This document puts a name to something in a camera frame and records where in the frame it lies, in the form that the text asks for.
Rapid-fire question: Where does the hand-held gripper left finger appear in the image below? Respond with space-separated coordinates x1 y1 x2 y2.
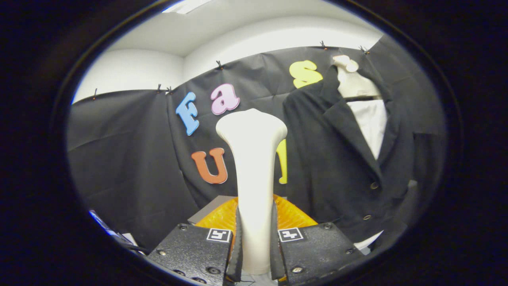
147 197 243 286

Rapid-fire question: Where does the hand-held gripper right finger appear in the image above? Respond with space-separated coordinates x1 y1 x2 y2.
271 195 364 284

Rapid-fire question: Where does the white garment steamer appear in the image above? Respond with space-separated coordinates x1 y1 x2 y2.
216 108 288 275

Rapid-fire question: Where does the black jacket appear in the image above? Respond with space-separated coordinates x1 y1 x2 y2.
283 60 417 243

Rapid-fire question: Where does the white clothes hanger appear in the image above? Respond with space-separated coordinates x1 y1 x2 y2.
333 55 382 100

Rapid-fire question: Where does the grey cabinet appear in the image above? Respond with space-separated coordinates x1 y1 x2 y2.
187 195 235 225

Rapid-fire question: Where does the black backdrop cloth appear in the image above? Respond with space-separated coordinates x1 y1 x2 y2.
67 36 447 255

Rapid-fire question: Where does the long ceiling light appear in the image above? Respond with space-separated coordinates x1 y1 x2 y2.
163 0 213 14

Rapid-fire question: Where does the black cable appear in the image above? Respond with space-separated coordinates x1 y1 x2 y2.
115 234 150 255

